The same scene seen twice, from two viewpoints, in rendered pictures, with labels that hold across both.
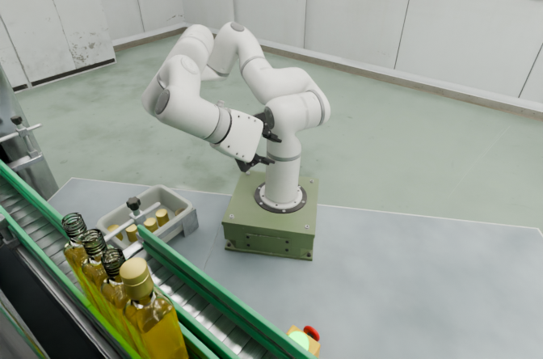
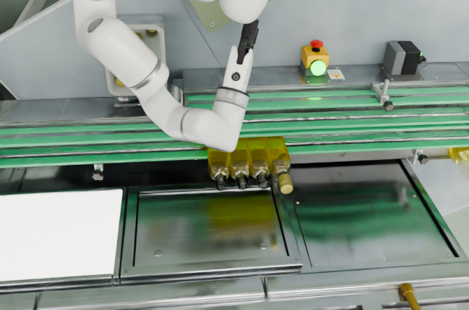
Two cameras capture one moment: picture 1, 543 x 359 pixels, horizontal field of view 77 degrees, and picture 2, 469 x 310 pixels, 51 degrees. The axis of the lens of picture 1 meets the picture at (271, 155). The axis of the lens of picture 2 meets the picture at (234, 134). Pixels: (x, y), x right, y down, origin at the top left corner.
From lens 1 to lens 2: 1.30 m
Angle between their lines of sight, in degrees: 89
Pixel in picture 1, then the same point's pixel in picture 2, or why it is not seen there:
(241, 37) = not seen: outside the picture
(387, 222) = not seen: outside the picture
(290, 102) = (256, 7)
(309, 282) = not seen: outside the picture
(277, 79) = not seen: outside the picture
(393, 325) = not seen: outside the picture
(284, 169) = not seen: outside the picture
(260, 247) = not seen: hidden behind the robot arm
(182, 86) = (225, 141)
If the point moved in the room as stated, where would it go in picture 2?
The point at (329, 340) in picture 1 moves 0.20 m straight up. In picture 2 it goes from (324, 28) to (343, 58)
